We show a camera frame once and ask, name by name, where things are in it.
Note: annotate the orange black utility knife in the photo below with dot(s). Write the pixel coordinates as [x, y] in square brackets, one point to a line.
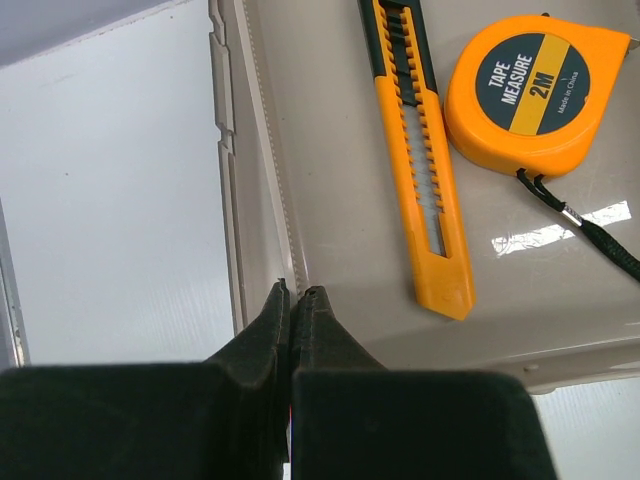
[418, 148]

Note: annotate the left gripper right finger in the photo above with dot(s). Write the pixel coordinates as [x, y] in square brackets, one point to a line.
[354, 419]

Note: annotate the orange tape measure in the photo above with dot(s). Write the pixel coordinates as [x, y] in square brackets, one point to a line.
[526, 99]

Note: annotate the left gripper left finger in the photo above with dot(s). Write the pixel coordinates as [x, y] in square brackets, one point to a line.
[221, 418]

